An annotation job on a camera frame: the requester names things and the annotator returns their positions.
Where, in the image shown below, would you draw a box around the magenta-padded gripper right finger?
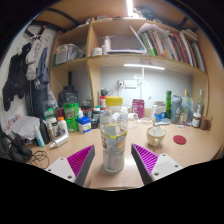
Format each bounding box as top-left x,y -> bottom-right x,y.
131,143 -> 185,186

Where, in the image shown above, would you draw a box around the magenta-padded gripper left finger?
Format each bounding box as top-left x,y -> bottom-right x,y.
44,144 -> 96,187

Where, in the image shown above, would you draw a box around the clear yellow-capped drink bottle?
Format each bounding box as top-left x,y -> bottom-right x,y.
99,96 -> 129,174

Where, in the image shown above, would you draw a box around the white spray bottle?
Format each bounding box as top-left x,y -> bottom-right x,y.
49,134 -> 70,150

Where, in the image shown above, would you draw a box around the cream ceramic mug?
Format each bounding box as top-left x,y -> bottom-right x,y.
146,125 -> 167,147

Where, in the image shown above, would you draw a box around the flat round red coaster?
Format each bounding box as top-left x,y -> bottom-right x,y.
172,134 -> 187,146

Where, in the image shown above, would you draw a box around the orange-capped white bottle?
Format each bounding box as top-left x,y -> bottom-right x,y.
56,115 -> 70,137

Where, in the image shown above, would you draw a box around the thin metal spoon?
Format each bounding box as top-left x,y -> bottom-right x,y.
152,116 -> 158,136

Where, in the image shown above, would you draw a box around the white tube with blue end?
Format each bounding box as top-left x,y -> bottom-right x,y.
33,124 -> 46,148

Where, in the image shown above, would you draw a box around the blue-lidded white box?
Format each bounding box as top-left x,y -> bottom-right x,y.
77,116 -> 92,134

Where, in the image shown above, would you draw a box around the blue and white carton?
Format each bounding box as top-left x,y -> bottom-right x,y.
151,100 -> 167,123

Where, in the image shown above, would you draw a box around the large green jar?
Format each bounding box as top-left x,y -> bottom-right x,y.
62,102 -> 80,120

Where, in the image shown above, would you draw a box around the white-lidded brown jar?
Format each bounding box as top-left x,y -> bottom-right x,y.
191,112 -> 202,129

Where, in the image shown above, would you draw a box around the grey paper sheet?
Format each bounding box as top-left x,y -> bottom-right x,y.
9,114 -> 41,141

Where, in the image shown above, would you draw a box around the brown mug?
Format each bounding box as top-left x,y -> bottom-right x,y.
199,116 -> 213,131

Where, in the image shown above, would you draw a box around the magenta foil pouch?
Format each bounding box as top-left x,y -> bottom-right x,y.
131,98 -> 145,119

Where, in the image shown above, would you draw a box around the tall green can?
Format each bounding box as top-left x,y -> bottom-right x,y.
165,90 -> 173,119

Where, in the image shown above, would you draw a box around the black bag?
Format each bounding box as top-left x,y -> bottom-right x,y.
57,85 -> 80,108

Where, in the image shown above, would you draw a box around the clear glass bottle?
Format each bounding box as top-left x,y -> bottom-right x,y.
195,89 -> 205,116

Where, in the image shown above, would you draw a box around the red and white canister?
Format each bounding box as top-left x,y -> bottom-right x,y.
98,88 -> 111,109

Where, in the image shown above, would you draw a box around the blue hanging jeans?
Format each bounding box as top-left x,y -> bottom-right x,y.
33,46 -> 51,111

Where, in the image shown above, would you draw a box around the under-shelf light strip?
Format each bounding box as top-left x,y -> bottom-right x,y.
123,63 -> 166,71

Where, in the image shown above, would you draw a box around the black hanging jacket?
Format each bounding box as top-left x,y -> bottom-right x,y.
1,43 -> 33,113

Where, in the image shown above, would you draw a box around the grey hanging garment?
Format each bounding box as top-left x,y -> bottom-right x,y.
25,38 -> 44,82

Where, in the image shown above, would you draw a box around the ceiling light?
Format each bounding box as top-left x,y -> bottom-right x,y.
125,0 -> 135,17

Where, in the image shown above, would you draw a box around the white wall power strip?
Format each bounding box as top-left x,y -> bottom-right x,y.
117,79 -> 138,90

